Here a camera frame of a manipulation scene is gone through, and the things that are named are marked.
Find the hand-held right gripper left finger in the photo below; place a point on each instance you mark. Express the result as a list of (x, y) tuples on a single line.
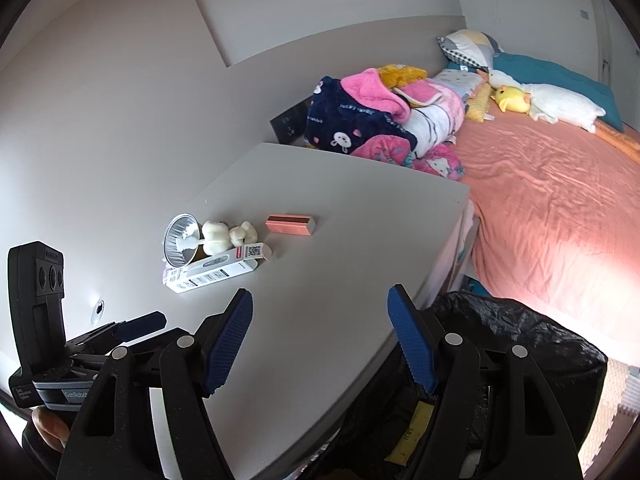
[(222, 345)]

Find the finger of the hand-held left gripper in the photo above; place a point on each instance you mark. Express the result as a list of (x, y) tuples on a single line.
[(142, 323)]

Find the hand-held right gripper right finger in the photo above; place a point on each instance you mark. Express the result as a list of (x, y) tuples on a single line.
[(412, 340)]

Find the white thermometer box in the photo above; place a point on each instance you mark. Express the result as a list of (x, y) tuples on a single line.
[(210, 270)]

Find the yellow snack wrapper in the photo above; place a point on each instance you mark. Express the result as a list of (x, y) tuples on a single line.
[(412, 435)]

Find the aluminium foil cup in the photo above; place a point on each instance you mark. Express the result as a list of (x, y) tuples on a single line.
[(177, 230)]

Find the large white tissue wad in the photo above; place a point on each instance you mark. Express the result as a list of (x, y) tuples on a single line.
[(216, 237)]

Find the bin with black bag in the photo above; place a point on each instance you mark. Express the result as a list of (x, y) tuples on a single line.
[(525, 330)]

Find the person's left hand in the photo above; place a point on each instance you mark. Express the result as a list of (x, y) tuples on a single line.
[(50, 427)]

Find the white plastic spoon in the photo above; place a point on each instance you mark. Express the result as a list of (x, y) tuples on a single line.
[(187, 245)]

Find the small white tissue wad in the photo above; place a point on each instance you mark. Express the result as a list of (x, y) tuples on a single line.
[(243, 234)]

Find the pink rectangular box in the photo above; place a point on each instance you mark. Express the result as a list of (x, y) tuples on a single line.
[(290, 224)]

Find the pink cartoon print blanket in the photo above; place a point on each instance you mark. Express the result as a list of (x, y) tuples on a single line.
[(400, 154)]

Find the pink bed sheet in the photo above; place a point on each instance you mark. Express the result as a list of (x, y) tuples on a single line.
[(540, 200)]

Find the pastel foam floor mat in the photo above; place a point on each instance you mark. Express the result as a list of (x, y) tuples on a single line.
[(615, 410)]

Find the pink and white striped quilt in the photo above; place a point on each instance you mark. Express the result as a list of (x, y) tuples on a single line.
[(430, 117)]

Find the long yellow plush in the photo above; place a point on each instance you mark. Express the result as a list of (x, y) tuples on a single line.
[(480, 102)]

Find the pink fleece blanket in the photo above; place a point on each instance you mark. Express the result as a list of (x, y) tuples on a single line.
[(370, 90)]

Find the yellow duck plush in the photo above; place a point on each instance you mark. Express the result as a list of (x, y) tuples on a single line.
[(512, 99)]

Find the small printed pillow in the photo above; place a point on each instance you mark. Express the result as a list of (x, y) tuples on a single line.
[(457, 82)]

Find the yellow cloth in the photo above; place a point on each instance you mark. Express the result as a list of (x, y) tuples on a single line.
[(397, 74)]

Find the white goose plush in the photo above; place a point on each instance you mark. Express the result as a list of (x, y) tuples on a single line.
[(555, 101)]

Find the grey yellow patchwork pillow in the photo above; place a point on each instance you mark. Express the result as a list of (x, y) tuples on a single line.
[(467, 45)]

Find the teal blanket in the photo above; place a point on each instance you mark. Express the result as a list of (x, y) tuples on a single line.
[(550, 71)]

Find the black wall socket panel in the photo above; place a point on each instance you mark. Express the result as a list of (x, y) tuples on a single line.
[(287, 122)]

